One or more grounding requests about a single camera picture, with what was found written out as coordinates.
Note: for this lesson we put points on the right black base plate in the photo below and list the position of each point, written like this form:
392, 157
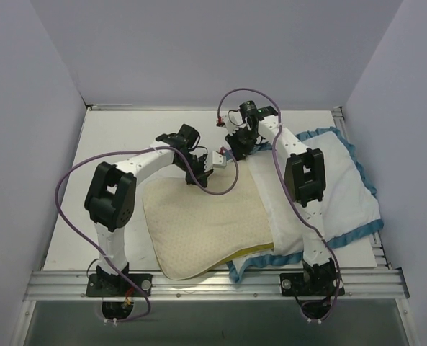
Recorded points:
301, 284

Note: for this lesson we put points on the front aluminium rail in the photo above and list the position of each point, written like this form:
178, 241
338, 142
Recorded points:
256, 286

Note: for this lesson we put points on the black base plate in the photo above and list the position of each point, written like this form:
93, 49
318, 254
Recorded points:
301, 284
100, 288

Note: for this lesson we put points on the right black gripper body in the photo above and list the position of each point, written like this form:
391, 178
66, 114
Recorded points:
240, 145

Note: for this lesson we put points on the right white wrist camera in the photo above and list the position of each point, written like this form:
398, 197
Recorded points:
232, 121

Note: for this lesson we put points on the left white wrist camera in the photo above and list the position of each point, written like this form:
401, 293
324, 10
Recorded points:
215, 160

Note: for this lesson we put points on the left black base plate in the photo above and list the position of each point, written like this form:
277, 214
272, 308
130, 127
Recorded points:
100, 288

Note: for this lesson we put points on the blue white pillowcase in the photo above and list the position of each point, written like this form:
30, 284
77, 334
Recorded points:
350, 208

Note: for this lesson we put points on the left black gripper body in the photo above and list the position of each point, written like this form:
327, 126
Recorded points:
197, 173

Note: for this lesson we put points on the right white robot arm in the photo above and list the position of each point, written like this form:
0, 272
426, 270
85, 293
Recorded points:
301, 172

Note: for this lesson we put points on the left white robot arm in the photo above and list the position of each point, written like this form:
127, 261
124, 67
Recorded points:
110, 200

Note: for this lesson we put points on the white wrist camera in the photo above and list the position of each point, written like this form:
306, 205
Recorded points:
215, 160
232, 121

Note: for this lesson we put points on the cream yellow pillow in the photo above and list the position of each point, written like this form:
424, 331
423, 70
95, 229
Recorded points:
193, 232

